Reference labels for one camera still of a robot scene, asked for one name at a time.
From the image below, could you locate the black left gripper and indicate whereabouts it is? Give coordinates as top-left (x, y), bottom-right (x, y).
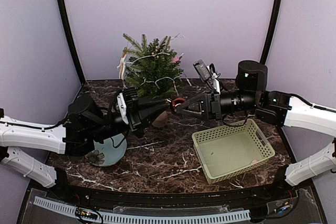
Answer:
top-left (89, 97), bottom-right (170, 143)

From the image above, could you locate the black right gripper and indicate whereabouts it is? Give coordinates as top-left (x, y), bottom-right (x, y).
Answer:
top-left (176, 89), bottom-right (259, 122)

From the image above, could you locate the red ball ornament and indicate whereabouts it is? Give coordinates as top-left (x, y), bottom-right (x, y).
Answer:
top-left (170, 98), bottom-right (186, 113)

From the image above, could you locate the clear fairy light string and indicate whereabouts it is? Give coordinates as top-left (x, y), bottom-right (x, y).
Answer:
top-left (123, 33), bottom-right (194, 98)

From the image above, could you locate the small green christmas tree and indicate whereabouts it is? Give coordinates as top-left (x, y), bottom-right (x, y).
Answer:
top-left (123, 33), bottom-right (184, 98)

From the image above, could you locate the pink bow ornament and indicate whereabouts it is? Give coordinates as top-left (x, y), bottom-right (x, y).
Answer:
top-left (172, 53), bottom-right (184, 65)

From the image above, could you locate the white snowman ornament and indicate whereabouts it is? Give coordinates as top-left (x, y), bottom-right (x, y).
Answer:
top-left (117, 47), bottom-right (128, 80)

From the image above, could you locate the green perforated plastic basket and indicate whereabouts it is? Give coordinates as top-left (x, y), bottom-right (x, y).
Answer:
top-left (192, 119), bottom-right (276, 185)

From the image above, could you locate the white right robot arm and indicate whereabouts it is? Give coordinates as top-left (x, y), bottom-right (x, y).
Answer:
top-left (171, 60), bottom-right (335, 200)

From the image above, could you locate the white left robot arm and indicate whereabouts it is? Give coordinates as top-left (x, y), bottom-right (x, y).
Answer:
top-left (1, 88), bottom-right (171, 201)

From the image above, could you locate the pink tree pot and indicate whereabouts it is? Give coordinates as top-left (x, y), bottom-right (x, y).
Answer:
top-left (152, 111), bottom-right (168, 128)

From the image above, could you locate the teal flower plate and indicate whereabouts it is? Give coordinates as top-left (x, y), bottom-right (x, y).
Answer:
top-left (85, 133), bottom-right (127, 167)

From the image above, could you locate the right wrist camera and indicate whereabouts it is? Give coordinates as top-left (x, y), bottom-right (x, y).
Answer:
top-left (193, 60), bottom-right (221, 93)

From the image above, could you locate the white slotted cable duct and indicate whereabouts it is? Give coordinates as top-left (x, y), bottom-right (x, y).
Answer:
top-left (33, 196), bottom-right (251, 223)

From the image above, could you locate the black front rail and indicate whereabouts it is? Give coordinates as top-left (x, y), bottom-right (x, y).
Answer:
top-left (28, 182), bottom-right (299, 209)

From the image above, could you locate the black right corner post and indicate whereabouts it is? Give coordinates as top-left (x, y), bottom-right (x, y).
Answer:
top-left (258, 0), bottom-right (281, 72)

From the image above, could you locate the black corner post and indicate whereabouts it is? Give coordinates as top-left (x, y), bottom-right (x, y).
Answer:
top-left (258, 0), bottom-right (281, 72)
top-left (57, 0), bottom-right (86, 85)

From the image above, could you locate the black left corner post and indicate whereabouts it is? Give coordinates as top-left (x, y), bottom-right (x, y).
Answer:
top-left (57, 0), bottom-right (86, 85)

